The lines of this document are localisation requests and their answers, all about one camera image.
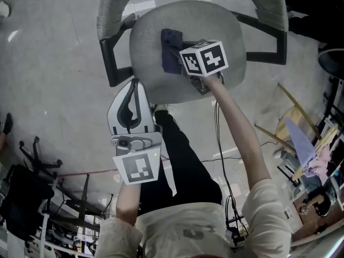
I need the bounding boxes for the person's white shirt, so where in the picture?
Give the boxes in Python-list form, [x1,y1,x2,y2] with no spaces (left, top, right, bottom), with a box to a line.
[98,178,293,258]

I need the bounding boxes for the person's black trousers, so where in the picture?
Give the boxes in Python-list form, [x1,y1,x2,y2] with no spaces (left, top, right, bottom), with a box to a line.
[136,109,224,217]

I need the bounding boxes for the grey padded chair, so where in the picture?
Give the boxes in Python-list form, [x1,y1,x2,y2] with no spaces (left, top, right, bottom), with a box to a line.
[96,0,290,105]

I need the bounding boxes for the person's right forearm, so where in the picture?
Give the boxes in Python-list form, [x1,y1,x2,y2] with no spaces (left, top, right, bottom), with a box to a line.
[203,76,271,195]

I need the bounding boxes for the black office chair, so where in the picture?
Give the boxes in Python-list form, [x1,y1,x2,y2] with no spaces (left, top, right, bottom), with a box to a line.
[0,135,63,242]

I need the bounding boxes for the black metal desk frame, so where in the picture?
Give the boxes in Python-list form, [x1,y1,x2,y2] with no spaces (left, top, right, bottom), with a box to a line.
[39,172,117,258]

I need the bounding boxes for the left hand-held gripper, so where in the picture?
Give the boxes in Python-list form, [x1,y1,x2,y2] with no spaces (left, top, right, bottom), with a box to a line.
[106,78,163,185]

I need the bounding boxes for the pink cloth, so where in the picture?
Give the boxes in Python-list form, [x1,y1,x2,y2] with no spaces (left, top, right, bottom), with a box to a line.
[308,143,334,177]

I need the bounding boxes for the round wooden table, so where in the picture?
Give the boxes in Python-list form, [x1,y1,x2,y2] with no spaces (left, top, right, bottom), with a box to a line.
[254,82,340,182]

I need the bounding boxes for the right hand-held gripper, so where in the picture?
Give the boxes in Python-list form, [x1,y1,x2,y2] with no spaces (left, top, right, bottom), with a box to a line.
[169,40,229,97]

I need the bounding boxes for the black round stool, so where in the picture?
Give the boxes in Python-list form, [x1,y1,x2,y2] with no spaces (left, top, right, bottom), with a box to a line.
[317,48,344,78]

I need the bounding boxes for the lavender cloth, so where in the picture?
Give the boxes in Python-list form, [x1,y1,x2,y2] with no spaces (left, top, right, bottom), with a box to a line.
[284,117,317,177]

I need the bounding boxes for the person's left forearm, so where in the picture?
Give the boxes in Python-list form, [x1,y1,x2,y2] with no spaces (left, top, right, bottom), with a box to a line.
[115,182,142,227]

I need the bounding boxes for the dark wiping cloth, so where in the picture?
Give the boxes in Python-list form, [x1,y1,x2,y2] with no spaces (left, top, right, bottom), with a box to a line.
[160,28,187,75]

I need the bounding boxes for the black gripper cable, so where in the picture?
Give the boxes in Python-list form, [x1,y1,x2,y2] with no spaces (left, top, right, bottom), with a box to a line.
[214,100,249,243]

